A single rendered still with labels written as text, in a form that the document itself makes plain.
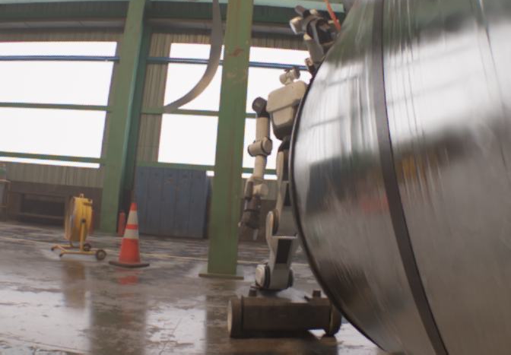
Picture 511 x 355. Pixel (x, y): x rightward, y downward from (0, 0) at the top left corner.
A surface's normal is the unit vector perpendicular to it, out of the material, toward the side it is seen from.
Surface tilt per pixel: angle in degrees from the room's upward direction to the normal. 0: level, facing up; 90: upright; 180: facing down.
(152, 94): 90
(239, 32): 90
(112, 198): 90
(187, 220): 90
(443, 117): 98
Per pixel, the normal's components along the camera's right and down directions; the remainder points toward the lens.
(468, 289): -0.95, 0.29
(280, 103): -0.67, -0.26
